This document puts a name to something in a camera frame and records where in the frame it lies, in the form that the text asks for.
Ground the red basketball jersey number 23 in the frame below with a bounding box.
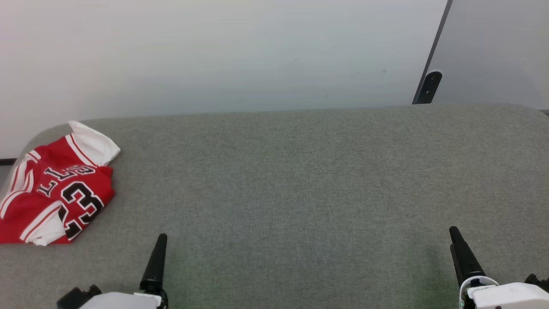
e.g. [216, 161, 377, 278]
[0, 121, 121, 246]

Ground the black wall bracket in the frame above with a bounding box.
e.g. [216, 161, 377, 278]
[412, 71, 443, 105]

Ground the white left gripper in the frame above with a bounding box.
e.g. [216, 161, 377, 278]
[79, 234, 169, 309]

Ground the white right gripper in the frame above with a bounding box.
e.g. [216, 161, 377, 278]
[449, 226, 549, 309]

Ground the grey panel with black edge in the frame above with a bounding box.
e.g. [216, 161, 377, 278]
[412, 0, 549, 110]

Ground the grey fabric sofa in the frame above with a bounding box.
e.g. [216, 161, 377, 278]
[0, 103, 549, 309]

